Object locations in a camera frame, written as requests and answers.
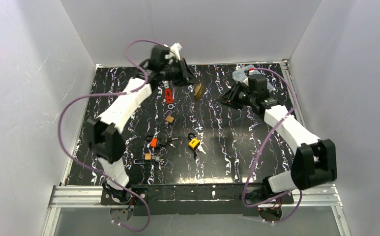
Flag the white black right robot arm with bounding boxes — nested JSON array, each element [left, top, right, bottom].
[[218, 74, 337, 197]]

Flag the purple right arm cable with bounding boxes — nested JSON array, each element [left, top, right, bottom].
[[240, 67, 303, 224]]

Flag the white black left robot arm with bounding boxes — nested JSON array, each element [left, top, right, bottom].
[[87, 43, 198, 191]]

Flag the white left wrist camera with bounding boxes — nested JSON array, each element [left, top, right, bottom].
[[165, 42, 182, 61]]

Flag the small brass padlock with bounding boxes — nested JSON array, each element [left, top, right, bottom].
[[165, 113, 175, 125]]

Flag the red handled adjustable wrench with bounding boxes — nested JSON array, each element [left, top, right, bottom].
[[163, 81, 175, 110]]

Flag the long shackle orange padlock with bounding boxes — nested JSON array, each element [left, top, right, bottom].
[[133, 153, 152, 165]]

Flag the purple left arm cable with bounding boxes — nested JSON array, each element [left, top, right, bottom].
[[57, 39, 151, 233]]

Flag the orange black padlock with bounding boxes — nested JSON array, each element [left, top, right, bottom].
[[145, 135, 162, 149]]

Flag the silver keys on ring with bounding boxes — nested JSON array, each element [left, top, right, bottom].
[[195, 143, 206, 154]]

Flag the clear plastic screw box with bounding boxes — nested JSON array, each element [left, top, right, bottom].
[[232, 64, 261, 85]]

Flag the yellow padlock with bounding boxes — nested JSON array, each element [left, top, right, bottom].
[[187, 132, 200, 151]]

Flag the large brass padlock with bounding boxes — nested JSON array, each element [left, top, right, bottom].
[[194, 82, 204, 101]]

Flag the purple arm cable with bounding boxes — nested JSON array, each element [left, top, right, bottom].
[[240, 67, 303, 224], [57, 39, 151, 233]]

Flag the black head keys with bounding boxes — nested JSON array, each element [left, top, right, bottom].
[[160, 138, 178, 148]]

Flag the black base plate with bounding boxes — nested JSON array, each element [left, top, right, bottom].
[[100, 184, 294, 217]]

